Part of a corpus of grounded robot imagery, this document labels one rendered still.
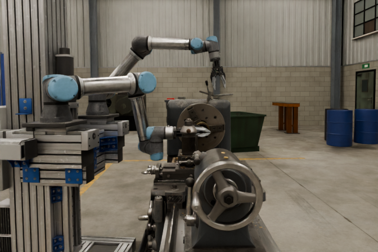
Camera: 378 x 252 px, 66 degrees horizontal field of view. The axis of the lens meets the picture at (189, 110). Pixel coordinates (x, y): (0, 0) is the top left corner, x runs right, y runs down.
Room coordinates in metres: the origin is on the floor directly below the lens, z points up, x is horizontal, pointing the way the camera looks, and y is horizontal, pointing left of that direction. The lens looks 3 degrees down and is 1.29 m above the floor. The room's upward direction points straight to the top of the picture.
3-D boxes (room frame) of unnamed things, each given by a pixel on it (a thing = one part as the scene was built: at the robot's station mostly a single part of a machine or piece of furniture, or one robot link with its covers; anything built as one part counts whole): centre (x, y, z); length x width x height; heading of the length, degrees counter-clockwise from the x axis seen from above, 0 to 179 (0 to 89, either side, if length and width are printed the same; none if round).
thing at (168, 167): (1.32, -0.06, 0.95); 0.43 x 0.17 x 0.05; 90
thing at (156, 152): (1.67, 0.20, 0.97); 0.11 x 0.08 x 0.11; 35
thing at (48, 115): (1.48, 0.68, 1.21); 0.15 x 0.15 x 0.10
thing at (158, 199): (1.14, 0.12, 0.84); 0.04 x 0.04 x 0.10; 0
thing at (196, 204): (0.56, -0.01, 1.09); 0.07 x 0.02 x 0.02; 0
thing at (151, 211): (1.29, 0.15, 0.75); 0.27 x 0.10 x 0.23; 0
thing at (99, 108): (1.97, 0.62, 1.21); 0.15 x 0.15 x 0.10
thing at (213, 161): (0.72, -0.08, 1.01); 0.30 x 0.20 x 0.29; 0
